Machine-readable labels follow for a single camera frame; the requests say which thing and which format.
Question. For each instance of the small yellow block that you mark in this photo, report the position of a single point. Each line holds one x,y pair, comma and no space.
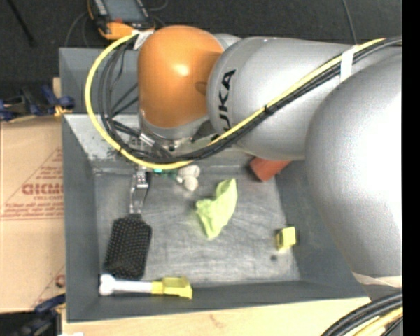
286,238

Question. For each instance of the grey metal bin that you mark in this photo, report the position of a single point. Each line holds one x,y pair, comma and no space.
210,254

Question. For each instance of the black dotted hairbrush head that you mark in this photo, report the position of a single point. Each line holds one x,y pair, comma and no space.
127,247

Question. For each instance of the white lumpy toy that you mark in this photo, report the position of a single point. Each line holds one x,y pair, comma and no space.
189,178

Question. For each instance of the light green cloth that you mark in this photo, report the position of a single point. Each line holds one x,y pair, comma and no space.
217,210

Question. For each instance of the orange-red block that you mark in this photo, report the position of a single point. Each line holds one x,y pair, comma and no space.
266,169

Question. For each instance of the brown cardboard board, red print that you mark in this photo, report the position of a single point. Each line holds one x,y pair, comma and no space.
28,222

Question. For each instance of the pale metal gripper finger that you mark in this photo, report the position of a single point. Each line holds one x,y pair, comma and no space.
139,191

